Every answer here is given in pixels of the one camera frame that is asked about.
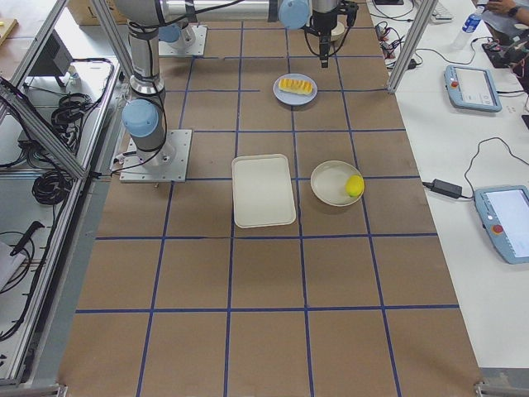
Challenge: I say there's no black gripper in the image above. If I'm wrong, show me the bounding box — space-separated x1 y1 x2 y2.
304 0 358 69

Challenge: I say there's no orange striped bread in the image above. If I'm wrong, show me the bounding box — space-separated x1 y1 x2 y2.
278 78 313 96

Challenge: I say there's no blue plate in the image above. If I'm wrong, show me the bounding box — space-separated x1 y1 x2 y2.
273 74 317 106

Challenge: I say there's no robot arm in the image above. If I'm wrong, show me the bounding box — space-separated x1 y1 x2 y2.
159 22 196 48
115 0 358 103

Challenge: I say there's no white shallow bowl plate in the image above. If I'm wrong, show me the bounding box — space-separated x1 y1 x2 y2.
311 160 363 207

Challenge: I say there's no small white bowl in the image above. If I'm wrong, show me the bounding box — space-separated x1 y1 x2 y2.
331 22 346 42

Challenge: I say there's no yellow lemon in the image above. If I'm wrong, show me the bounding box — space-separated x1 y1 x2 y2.
345 175 365 197

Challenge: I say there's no plastic water bottle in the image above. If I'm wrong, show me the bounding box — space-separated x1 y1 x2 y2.
452 5 485 50

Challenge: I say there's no teach pendant tablet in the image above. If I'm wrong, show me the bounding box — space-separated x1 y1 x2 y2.
474 185 528 265
444 65 503 112

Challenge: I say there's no white rectangular tray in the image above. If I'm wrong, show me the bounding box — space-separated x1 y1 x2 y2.
231 154 296 228

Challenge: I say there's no black power adapter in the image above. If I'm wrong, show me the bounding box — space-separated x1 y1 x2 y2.
431 179 462 199

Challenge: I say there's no cardboard box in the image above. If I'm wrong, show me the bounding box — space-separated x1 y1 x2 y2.
65 0 125 26

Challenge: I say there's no aluminium frame post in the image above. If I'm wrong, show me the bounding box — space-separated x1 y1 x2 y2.
387 0 436 93

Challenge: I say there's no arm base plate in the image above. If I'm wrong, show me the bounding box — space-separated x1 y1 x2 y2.
119 129 192 183
159 25 207 58

